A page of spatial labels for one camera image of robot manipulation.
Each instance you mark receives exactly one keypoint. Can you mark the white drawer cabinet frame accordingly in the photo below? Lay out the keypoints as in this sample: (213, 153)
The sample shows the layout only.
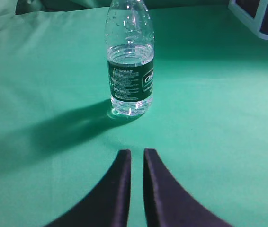
(253, 14)

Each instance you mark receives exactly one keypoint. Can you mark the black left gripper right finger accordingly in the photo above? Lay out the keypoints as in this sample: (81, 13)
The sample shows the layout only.
(167, 203)

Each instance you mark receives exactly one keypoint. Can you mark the green table cloth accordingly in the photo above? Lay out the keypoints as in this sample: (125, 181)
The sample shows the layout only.
(208, 120)

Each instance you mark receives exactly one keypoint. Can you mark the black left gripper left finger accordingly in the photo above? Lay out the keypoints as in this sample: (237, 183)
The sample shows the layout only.
(107, 204)

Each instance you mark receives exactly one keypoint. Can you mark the clear water bottle green label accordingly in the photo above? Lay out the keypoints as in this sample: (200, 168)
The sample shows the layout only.
(130, 39)

